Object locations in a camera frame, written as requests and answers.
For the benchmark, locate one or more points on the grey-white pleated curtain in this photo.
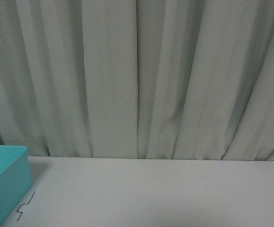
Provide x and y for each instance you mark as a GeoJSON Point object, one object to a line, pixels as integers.
{"type": "Point", "coordinates": [147, 79]}

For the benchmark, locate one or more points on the turquoise plastic storage box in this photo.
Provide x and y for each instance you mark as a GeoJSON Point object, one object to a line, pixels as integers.
{"type": "Point", "coordinates": [15, 177]}

